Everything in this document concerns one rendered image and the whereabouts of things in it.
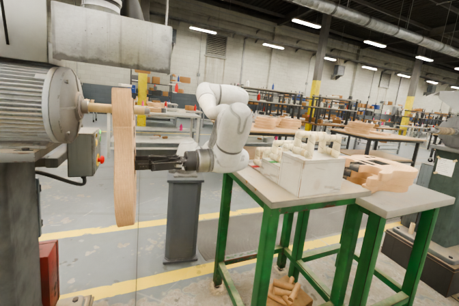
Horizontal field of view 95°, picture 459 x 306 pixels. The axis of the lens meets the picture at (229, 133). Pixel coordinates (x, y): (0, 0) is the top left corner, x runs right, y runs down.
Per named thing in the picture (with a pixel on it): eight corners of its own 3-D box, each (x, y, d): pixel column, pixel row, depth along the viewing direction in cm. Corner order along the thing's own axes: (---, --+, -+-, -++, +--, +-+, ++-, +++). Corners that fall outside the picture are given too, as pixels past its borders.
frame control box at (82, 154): (19, 199, 82) (14, 134, 78) (42, 177, 102) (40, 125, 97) (92, 193, 92) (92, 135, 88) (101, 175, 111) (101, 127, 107)
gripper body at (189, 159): (197, 173, 75) (171, 175, 72) (192, 167, 83) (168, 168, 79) (198, 153, 74) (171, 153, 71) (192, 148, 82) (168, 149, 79)
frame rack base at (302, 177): (298, 199, 92) (304, 160, 89) (276, 184, 105) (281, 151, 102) (340, 192, 104) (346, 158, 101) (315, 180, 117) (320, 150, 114)
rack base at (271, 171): (277, 185, 105) (280, 167, 103) (259, 173, 119) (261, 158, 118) (316, 180, 117) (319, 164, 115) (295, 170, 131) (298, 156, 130)
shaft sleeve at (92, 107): (87, 102, 72) (90, 102, 75) (87, 111, 72) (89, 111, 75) (144, 106, 79) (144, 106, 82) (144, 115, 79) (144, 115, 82)
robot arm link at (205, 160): (205, 168, 85) (191, 169, 83) (207, 146, 84) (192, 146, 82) (212, 175, 77) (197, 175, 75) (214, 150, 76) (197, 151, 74)
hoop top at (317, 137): (310, 142, 90) (312, 134, 90) (305, 140, 93) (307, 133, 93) (342, 142, 99) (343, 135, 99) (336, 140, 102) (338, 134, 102)
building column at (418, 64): (402, 138, 1289) (427, 35, 1193) (395, 137, 1327) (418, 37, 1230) (406, 138, 1305) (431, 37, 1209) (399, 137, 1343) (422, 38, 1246)
